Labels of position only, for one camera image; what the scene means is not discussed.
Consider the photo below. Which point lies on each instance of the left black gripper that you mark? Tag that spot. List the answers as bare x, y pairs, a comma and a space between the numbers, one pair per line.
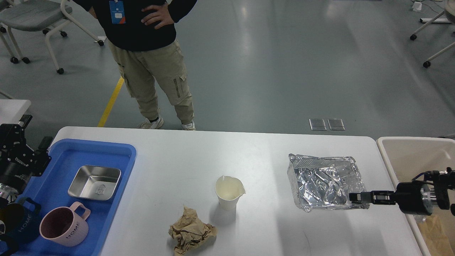
18, 169

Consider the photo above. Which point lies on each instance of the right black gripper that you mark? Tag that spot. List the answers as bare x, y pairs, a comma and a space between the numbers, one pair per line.
411, 197

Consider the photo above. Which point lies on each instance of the aluminium foil container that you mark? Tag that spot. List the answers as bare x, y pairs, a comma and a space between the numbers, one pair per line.
324, 183

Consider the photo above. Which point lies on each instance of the dark teal HOME mug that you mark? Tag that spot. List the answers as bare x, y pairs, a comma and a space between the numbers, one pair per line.
21, 220

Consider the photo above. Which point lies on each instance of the square stainless steel dish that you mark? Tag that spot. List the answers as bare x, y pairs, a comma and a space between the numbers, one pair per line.
95, 183

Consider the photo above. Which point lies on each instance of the pink HOME mug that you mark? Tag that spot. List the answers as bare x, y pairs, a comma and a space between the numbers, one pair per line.
66, 226

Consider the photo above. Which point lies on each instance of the white paper cup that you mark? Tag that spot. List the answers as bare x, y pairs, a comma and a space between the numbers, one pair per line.
229, 190

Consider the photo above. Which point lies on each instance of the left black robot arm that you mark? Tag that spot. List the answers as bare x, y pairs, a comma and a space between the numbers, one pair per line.
3, 199

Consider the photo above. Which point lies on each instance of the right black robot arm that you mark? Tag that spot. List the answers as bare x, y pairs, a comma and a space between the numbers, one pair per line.
439, 182

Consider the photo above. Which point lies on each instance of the person's right hand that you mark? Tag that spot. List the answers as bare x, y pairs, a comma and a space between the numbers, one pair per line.
92, 12

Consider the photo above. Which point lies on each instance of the person's left hand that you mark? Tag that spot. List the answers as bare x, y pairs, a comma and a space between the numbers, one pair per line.
160, 15

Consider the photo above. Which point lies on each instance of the white side table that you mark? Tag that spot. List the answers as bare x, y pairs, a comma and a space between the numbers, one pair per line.
11, 111

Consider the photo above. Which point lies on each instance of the blue plastic tray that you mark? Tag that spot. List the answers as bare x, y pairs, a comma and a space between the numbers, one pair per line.
50, 191

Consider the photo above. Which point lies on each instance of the white plastic bin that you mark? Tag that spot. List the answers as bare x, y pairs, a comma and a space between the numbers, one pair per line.
406, 157

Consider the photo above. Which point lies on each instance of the brown paper in bin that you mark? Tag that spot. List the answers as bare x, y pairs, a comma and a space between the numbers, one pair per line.
435, 237

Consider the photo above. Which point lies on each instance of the silver floor plate right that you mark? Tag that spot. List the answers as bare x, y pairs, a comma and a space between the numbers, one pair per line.
336, 124

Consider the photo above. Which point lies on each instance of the silver floor plate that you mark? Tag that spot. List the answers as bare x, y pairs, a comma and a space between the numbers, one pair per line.
336, 124
317, 124

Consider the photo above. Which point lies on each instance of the silver floor plate left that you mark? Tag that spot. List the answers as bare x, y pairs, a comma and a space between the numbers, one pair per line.
317, 124

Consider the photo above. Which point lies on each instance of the grey office chair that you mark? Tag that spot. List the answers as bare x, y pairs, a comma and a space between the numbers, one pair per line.
39, 15

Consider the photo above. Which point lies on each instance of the person in black sweater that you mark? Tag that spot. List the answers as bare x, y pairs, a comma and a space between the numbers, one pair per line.
146, 56

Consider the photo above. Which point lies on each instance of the blue ID badge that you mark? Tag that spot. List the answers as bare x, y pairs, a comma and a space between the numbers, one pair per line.
117, 12

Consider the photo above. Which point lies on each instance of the crumpled brown paper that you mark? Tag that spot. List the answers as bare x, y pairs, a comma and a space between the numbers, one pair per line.
190, 232

